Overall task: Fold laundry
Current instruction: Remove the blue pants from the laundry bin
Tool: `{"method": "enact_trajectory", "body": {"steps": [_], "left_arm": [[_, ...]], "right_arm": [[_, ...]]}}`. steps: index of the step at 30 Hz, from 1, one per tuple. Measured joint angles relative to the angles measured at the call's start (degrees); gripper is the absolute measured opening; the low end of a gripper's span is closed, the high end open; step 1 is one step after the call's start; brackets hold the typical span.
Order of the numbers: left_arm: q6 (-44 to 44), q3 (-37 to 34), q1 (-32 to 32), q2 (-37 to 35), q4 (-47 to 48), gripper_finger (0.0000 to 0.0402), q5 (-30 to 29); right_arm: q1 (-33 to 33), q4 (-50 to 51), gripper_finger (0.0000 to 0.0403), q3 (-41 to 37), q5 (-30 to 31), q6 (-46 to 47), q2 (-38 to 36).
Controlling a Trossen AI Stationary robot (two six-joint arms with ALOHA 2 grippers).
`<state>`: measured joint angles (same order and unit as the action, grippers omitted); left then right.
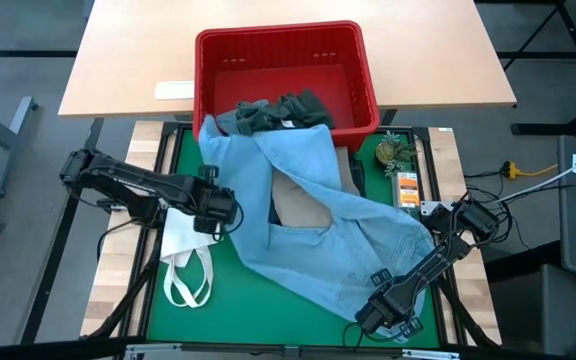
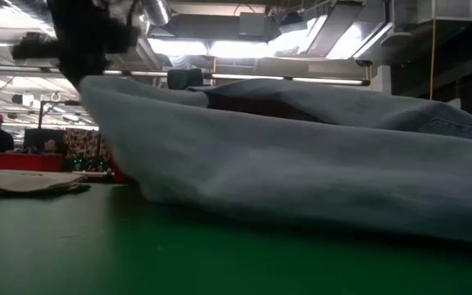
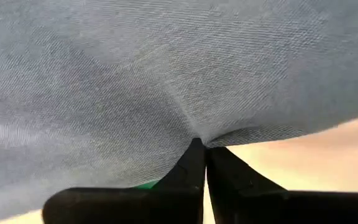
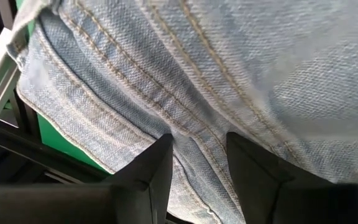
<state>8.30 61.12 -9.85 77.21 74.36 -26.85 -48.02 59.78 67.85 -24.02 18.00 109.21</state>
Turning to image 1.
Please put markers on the green table mat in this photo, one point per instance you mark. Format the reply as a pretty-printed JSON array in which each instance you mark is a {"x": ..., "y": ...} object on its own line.
[{"x": 248, "y": 310}]

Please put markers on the dark green garment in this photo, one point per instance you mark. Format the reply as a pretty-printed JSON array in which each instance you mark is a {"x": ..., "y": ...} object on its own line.
[{"x": 288, "y": 112}]

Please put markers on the grey box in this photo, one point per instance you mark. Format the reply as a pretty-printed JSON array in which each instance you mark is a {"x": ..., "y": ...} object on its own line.
[{"x": 538, "y": 310}]

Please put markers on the pale blue denim garment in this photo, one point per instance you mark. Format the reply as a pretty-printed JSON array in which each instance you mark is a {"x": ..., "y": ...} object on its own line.
[{"x": 318, "y": 250}]

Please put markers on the small artificial potted plant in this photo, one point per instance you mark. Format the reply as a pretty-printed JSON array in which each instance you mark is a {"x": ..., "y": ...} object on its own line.
[{"x": 393, "y": 150}]

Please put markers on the black metal stand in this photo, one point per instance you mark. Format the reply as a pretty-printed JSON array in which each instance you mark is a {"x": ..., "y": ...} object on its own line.
[{"x": 558, "y": 128}]

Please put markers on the silver frame bracket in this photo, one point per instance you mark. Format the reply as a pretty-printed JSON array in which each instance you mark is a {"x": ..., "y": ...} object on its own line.
[
  {"x": 143, "y": 352},
  {"x": 430, "y": 354}
]

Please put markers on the black table leg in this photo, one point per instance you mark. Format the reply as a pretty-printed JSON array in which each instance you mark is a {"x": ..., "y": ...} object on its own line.
[{"x": 389, "y": 116}]

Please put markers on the orange and white card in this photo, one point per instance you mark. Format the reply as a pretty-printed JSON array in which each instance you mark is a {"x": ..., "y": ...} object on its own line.
[{"x": 408, "y": 190}]

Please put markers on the beige garment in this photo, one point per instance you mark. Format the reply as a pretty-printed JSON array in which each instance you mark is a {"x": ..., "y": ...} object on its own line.
[{"x": 298, "y": 205}]

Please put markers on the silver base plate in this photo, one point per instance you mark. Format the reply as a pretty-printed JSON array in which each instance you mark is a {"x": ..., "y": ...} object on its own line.
[{"x": 430, "y": 207}]

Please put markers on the grey metal stand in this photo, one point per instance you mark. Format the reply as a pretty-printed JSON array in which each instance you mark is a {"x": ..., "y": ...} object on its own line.
[{"x": 12, "y": 145}]

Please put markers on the black diagonal strut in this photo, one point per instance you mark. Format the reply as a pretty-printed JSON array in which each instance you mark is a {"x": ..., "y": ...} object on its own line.
[
  {"x": 124, "y": 295},
  {"x": 468, "y": 312}
]

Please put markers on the light wood table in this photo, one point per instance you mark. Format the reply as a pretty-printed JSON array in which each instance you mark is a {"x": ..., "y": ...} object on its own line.
[{"x": 128, "y": 60}]

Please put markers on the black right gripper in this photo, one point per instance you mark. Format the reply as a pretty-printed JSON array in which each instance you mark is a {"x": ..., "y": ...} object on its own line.
[{"x": 388, "y": 307}]

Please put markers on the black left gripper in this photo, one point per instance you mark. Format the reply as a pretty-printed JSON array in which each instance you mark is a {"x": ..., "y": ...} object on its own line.
[{"x": 215, "y": 202}]

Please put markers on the white paper label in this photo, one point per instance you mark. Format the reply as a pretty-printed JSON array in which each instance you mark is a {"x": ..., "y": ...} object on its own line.
[{"x": 174, "y": 90}]

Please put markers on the black aluminium table frame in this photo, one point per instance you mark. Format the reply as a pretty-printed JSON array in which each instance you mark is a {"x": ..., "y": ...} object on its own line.
[{"x": 170, "y": 129}]

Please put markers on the dark blue denim jeans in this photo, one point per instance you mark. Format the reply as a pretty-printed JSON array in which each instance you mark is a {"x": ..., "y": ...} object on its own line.
[{"x": 359, "y": 175}]

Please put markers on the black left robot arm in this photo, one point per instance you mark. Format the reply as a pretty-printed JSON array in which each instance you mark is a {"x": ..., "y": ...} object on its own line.
[{"x": 133, "y": 180}]

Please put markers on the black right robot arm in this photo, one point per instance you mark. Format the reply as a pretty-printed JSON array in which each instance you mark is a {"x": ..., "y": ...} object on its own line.
[{"x": 438, "y": 260}]

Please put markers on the cream canvas tote bag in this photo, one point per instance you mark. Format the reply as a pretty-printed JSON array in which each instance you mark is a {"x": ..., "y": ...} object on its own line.
[{"x": 183, "y": 240}]

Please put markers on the red plastic laundry bin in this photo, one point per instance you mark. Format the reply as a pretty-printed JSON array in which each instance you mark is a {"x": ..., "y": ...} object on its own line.
[{"x": 278, "y": 80}]

